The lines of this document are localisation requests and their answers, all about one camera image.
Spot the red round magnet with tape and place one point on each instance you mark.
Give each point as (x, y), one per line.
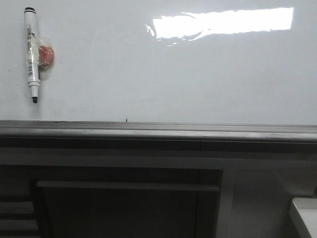
(46, 54)

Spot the white whiteboard marker pen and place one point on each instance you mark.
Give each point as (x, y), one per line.
(32, 52)

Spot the white glossy whiteboard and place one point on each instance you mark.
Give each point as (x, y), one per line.
(196, 61)

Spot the white table corner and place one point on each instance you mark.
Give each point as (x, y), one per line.
(303, 212)

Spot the dark cabinet with rail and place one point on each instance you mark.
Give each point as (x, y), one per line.
(87, 202)

